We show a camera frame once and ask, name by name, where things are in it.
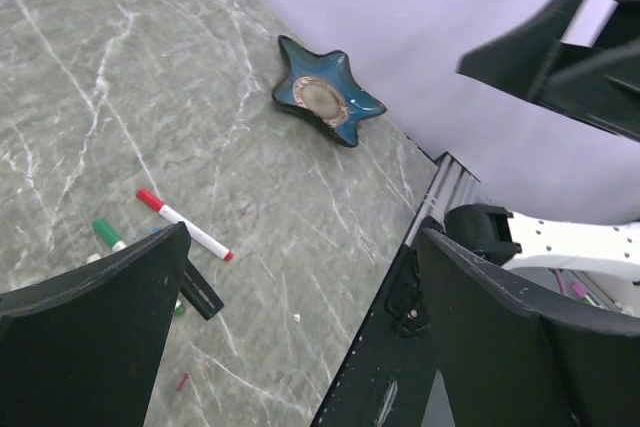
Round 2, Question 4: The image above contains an aluminium frame rail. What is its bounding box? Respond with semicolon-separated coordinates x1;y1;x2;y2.
403;152;496;247

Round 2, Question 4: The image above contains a white pen black tip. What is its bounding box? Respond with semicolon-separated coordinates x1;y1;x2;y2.
86;253;101;263

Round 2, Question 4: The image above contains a white pen green tip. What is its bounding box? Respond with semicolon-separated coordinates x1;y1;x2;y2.
110;240;187;317

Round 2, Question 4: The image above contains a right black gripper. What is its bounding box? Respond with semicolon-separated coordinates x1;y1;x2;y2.
457;0;639;141

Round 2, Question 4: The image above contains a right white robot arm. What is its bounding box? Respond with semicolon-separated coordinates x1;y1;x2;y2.
444;0;639;282

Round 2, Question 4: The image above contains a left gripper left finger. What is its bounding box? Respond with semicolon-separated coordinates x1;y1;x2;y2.
1;223;191;426

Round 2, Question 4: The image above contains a black marker blue tip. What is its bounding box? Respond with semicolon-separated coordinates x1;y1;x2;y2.
181;259;224;321

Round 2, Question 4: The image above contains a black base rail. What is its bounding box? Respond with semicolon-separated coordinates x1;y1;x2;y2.
311;217;442;427

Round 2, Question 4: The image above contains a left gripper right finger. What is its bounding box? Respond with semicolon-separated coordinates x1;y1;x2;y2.
416;229;639;426

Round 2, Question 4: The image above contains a green pen cap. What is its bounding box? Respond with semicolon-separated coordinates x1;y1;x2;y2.
92;218;121;248

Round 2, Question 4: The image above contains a white pen red tip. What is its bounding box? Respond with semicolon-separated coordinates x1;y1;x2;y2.
158;205;233;261

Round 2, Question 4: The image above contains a red pen cap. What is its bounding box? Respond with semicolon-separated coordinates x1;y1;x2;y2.
136;188;165;212

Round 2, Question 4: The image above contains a blue star-shaped dish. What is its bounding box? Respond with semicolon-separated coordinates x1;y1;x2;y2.
271;35;387;148

